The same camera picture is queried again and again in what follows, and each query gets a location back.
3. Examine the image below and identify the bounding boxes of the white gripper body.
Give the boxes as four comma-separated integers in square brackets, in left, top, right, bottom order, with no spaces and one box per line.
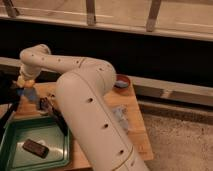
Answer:
[20,65,40,81]

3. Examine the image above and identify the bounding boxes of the yellow red apple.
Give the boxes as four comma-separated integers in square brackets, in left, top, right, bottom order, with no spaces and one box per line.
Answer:
[24,80,33,88]

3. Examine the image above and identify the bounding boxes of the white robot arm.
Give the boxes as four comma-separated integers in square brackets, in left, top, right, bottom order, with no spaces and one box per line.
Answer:
[20,44,149,171]

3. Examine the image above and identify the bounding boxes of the blue plastic cup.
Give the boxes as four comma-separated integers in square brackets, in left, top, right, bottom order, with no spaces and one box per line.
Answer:
[23,87,39,103]

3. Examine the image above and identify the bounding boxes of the black tripod stand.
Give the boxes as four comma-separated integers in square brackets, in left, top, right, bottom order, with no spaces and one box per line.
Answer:
[0,71,20,142]

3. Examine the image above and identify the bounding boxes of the green plastic tray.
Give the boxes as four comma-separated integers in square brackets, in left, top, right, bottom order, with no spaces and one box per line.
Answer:
[0,117,70,171]

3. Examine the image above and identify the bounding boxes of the dark brown rectangular block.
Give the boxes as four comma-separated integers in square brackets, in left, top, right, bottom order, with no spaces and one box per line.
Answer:
[22,139,49,158]

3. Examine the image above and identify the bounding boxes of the red bowl blue inside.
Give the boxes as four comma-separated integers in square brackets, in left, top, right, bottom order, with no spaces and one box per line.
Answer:
[115,74,130,89]

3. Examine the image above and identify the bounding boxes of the blue grey cloth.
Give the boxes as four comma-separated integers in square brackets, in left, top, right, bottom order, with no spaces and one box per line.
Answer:
[112,105,129,133]

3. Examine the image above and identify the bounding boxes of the dark utensil black handle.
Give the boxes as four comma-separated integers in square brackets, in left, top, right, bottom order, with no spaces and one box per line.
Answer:
[40,98,68,135]

